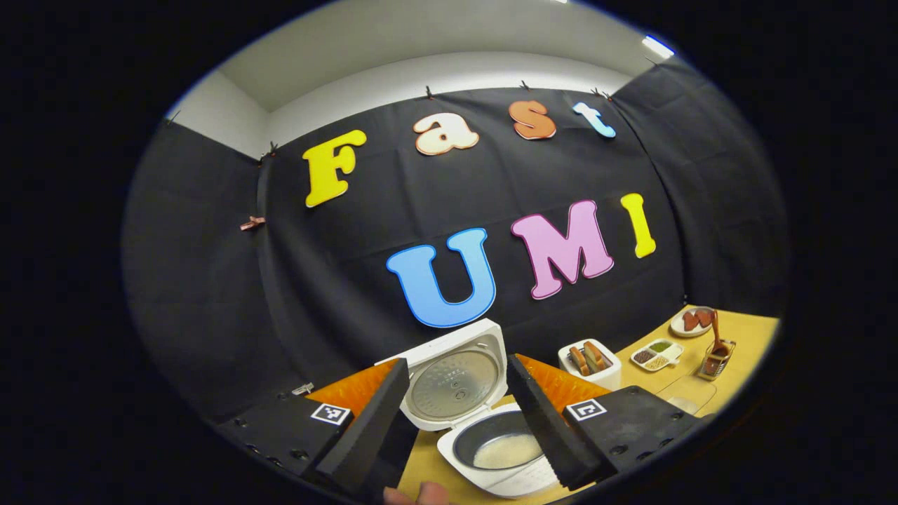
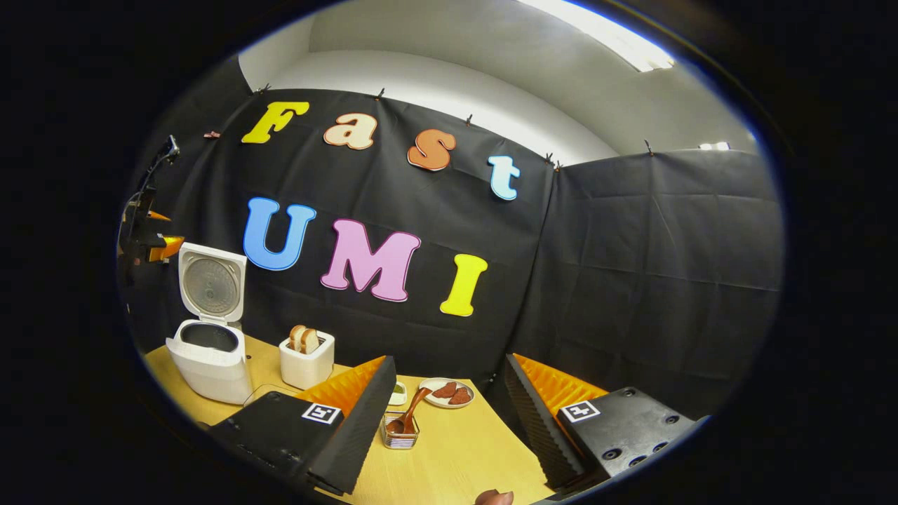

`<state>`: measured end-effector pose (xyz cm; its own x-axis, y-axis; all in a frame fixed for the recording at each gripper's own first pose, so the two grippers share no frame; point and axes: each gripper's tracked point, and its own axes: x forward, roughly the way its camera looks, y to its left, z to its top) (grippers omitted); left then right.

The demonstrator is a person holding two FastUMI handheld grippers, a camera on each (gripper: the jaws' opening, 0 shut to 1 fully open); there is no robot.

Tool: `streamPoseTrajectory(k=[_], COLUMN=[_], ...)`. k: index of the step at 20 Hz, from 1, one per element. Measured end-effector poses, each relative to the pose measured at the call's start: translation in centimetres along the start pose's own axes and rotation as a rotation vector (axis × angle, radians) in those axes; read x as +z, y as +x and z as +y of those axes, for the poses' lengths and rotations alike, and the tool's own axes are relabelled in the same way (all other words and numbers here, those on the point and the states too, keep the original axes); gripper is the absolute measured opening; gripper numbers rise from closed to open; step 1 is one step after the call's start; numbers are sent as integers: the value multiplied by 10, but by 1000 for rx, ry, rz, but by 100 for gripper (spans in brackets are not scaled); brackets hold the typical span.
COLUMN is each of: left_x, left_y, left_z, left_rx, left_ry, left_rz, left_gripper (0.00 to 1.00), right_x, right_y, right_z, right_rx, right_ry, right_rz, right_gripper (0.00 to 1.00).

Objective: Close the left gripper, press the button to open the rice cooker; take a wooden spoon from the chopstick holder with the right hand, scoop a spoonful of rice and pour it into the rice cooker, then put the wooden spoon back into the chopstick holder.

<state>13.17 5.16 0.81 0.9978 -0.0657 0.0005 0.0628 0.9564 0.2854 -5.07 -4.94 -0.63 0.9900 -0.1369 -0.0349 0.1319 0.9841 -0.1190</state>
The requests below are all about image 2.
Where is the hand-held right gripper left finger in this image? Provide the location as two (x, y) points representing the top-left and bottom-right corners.
(210, 356), (398, 497)

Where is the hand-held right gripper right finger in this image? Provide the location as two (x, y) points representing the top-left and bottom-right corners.
(504, 353), (702, 492)

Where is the metal wire chopstick holder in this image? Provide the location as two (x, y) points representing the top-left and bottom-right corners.
(380, 412), (421, 450)

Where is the brown wooden spoon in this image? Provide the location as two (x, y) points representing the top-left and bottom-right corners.
(386, 386), (434, 436)

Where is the white rice cooker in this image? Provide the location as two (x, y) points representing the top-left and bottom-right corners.
(166, 242), (255, 405)

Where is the white round plate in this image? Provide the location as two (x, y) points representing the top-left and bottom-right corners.
(419, 377), (476, 409)

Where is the white toaster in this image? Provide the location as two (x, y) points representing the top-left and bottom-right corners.
(279, 330), (336, 391)

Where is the clear table mat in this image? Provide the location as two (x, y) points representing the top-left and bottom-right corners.
(243, 383), (299, 409)

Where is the black backdrop cloth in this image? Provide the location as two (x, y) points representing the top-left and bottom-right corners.
(119, 56), (785, 422)

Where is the long ceiling light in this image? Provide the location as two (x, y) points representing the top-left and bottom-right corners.
(519, 0), (676, 73)

